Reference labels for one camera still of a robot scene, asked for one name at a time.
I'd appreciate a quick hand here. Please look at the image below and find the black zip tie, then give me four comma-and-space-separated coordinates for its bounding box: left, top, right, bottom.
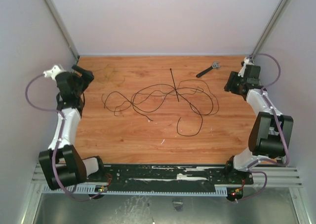
169, 68, 180, 103

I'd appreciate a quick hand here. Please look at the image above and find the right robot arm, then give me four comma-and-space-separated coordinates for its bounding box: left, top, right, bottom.
224, 62, 294, 183

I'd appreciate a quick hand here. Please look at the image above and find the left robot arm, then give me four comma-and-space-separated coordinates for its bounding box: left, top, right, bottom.
39, 65, 106, 190

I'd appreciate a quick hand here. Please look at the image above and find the black adjustable wrench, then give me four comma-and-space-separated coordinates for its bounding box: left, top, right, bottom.
196, 61, 220, 78

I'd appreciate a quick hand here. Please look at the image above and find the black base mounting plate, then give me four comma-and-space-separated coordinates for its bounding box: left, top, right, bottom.
87, 164, 253, 193

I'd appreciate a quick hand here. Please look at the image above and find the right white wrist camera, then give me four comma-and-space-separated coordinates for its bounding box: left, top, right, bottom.
238, 57, 252, 77

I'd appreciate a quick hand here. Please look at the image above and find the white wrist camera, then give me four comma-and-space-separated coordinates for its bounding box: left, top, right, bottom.
238, 57, 252, 77
43, 65, 66, 81

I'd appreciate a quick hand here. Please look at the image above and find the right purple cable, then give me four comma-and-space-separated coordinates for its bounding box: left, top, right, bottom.
232, 52, 290, 205

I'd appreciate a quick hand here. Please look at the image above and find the purple cable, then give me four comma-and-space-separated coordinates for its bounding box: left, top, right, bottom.
232, 52, 290, 205
25, 74, 109, 201

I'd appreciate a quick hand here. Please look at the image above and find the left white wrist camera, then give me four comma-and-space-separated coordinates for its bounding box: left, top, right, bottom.
43, 65, 66, 81

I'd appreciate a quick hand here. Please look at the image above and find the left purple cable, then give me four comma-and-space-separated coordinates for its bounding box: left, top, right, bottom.
25, 74, 109, 201

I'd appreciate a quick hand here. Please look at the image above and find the aluminium front rail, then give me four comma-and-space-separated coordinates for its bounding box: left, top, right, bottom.
31, 163, 303, 188

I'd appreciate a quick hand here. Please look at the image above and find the grey slotted cable duct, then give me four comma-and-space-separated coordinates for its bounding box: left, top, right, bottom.
41, 183, 228, 196

